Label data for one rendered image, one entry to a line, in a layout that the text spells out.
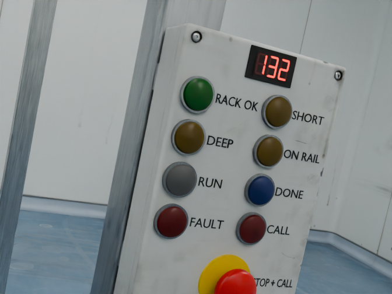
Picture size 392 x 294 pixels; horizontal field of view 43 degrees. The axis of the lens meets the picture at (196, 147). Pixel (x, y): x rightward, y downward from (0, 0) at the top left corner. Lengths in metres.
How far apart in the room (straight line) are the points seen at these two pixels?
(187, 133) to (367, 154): 4.25
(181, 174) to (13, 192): 1.21
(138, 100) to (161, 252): 0.15
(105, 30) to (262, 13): 1.29
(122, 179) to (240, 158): 0.12
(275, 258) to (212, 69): 0.19
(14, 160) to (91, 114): 2.28
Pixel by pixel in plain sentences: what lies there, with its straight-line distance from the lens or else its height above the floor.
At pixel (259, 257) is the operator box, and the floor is 0.88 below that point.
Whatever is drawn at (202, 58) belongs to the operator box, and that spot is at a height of 1.04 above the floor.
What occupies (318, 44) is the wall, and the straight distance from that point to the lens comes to 4.50.
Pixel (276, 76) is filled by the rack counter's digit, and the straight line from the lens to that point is 0.45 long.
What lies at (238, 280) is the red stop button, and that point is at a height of 0.86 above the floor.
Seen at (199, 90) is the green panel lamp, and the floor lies 1.02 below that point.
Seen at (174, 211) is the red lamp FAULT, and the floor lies 0.91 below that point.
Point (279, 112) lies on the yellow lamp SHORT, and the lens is 0.44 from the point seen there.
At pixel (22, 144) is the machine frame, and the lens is 1.56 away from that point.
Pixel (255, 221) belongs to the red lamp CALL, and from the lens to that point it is 0.45.
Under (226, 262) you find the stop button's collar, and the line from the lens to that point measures 0.46.
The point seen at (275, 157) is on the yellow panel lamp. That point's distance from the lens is 0.45.
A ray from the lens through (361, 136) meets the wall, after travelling 4.73.
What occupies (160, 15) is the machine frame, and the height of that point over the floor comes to 1.08.
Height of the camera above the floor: 1.00
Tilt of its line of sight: 5 degrees down
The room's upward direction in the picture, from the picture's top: 12 degrees clockwise
